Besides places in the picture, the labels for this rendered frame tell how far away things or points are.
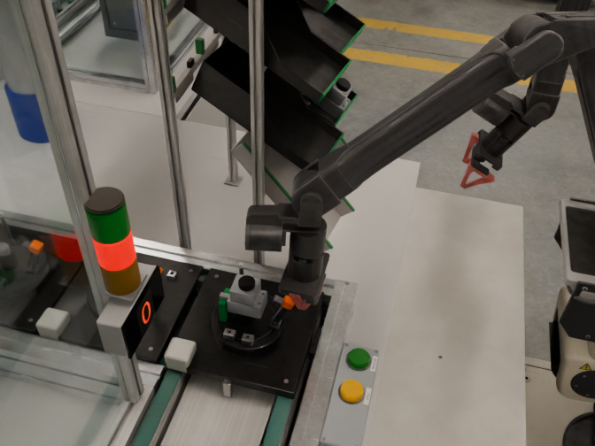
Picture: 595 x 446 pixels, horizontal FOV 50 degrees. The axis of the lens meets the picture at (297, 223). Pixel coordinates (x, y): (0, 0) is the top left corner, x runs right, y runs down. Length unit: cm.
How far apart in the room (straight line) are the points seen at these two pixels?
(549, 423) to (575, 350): 55
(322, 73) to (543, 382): 131
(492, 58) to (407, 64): 316
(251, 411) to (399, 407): 29
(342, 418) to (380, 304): 36
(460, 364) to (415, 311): 15
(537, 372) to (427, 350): 83
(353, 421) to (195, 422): 28
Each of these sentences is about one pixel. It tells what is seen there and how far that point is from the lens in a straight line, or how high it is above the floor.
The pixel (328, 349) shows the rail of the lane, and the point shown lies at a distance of 122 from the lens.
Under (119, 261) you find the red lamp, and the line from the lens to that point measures 87.
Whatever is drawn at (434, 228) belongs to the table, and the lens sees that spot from 162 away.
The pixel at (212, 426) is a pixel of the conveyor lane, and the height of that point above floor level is 92.
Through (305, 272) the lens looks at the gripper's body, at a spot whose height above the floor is 118.
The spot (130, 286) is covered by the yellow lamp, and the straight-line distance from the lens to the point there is 91.
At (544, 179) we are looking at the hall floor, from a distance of 336.
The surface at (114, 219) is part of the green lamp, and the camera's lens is 82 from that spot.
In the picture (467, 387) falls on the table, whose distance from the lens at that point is 134.
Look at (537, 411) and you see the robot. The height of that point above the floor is 28.
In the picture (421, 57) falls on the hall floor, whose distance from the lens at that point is 417.
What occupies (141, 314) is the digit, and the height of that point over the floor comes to 121.
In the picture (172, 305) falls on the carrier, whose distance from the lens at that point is 127.
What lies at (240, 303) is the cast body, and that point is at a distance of 115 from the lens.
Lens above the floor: 194
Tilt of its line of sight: 43 degrees down
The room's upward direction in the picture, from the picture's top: 2 degrees clockwise
